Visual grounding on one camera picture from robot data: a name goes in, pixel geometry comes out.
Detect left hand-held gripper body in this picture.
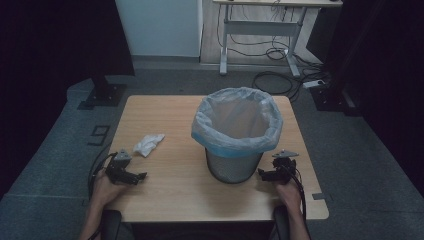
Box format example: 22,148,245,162
104,149,133,185

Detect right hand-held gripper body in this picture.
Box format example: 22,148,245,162
271,149,300,185

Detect person's left hand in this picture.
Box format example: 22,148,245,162
90,169,132,210

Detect person's right hand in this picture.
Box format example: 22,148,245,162
274,180,303,214

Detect crumpled white tissue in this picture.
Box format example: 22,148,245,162
132,133,166,158

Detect metal mesh trash bin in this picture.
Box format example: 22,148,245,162
204,147,264,185

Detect translucent blue bin liner bag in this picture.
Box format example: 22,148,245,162
190,86,285,159

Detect black stand base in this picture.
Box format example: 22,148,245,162
309,83,363,118
76,74,128,111

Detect white power strip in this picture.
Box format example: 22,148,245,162
302,79,326,90

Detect white-framed wooden desk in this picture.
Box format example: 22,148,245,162
212,0,344,78

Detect dark curtain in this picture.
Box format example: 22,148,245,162
305,0,424,198
0,0,136,201

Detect white cabinet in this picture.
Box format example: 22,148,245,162
114,0,204,59

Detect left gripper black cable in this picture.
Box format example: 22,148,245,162
86,151,118,200

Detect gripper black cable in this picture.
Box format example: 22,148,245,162
86,151,118,200
289,165,308,222

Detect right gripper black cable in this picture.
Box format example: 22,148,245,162
289,165,308,222

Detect black floor cables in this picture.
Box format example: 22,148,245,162
216,3,331,101

